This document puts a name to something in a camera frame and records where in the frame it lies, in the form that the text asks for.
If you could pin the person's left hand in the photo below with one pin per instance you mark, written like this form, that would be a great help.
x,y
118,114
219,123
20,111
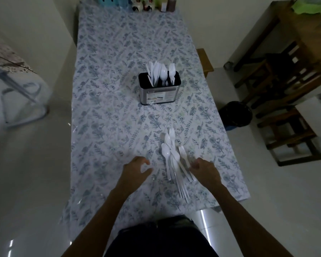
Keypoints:
x,y
132,173

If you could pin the person's right hand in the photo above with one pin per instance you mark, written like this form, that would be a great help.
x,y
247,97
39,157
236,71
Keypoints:
x,y
207,173

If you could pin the person's left thumb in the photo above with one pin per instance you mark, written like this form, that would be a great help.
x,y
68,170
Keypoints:
x,y
147,172

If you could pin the person's right thumb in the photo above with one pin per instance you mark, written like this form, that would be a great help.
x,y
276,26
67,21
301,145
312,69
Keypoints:
x,y
194,166

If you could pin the person's right forearm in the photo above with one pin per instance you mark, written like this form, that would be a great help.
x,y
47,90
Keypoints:
x,y
246,222

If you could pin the person's left forearm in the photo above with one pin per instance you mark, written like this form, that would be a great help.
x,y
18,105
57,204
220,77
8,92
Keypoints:
x,y
96,224

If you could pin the pile of white plastic cutlery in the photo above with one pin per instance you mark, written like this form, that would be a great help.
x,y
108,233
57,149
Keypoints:
x,y
173,163

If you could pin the black trash bin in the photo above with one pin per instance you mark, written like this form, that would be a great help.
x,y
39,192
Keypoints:
x,y
235,113

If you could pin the person's dark clothing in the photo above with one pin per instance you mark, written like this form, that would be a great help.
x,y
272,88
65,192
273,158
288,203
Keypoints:
x,y
163,238

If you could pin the black and steel cutlery holder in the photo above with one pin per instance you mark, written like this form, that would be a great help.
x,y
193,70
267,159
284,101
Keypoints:
x,y
160,93

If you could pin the bundle of white plastic forks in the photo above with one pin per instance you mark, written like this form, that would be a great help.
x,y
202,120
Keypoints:
x,y
172,72

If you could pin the white plastic spoon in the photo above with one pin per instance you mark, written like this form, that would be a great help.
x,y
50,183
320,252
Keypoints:
x,y
163,72

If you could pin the blue floral tablecloth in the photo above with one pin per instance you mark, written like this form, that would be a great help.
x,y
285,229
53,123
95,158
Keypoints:
x,y
117,77

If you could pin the bundle of white plastic knives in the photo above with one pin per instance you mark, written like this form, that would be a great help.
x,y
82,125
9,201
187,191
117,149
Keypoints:
x,y
153,72

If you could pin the dark wooden stool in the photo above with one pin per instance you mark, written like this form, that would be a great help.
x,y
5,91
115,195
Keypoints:
x,y
272,74
291,136

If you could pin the wooden bench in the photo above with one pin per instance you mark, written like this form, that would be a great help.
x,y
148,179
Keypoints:
x,y
205,61

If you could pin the dark brown bottle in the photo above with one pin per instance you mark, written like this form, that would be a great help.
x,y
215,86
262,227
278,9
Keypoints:
x,y
171,3

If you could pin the white ceramic figurine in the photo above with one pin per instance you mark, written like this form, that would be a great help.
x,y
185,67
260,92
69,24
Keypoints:
x,y
137,4
149,3

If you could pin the light green container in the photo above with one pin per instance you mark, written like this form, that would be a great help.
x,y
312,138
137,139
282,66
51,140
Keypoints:
x,y
157,0

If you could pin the brown wooden table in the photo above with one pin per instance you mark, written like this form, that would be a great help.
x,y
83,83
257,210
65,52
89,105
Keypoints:
x,y
307,37

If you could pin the light blue container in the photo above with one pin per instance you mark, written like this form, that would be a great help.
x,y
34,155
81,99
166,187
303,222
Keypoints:
x,y
121,1

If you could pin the floral fabric cover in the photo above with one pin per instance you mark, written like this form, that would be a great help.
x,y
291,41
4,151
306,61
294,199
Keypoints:
x,y
5,53

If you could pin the green cloth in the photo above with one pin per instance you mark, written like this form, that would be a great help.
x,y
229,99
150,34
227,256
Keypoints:
x,y
310,5

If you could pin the grey metal folding frame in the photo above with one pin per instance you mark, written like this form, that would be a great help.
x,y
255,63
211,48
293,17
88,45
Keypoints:
x,y
18,98

